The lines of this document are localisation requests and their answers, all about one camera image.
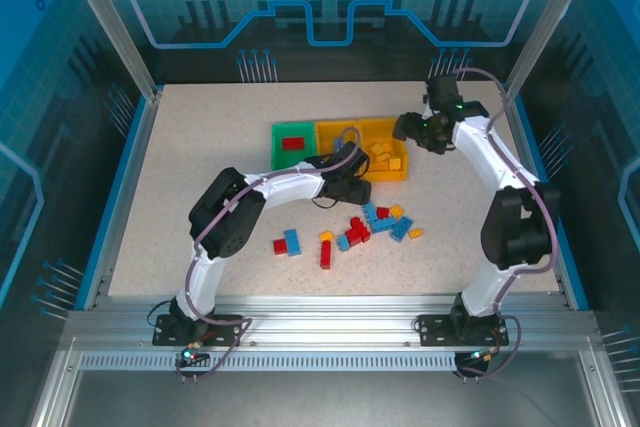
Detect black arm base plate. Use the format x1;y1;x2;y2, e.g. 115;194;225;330
152;313;247;348
417;313;511;348

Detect yellow plastic bin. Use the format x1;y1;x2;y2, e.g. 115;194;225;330
314;118;366;183
358;116;410;183

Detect wide aluminium base rail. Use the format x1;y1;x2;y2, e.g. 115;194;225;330
64;294;604;348

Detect aluminium frame post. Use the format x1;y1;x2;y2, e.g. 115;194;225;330
55;0;164;101
502;0;584;101

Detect green plastic bin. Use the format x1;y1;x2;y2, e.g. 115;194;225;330
270;120;321;172

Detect aluminium side rail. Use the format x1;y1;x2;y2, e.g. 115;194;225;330
499;84;574;311
82;89;164;311

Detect small led circuit board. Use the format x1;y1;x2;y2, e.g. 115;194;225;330
174;344;211;368
467;346;501;366

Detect purple sleeved cable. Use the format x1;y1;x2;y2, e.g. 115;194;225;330
174;126;362;386
452;66;559;383

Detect slotted grey cable duct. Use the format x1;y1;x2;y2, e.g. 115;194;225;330
77;351;461;372

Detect grey metal panel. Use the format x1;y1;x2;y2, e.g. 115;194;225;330
64;369;601;427

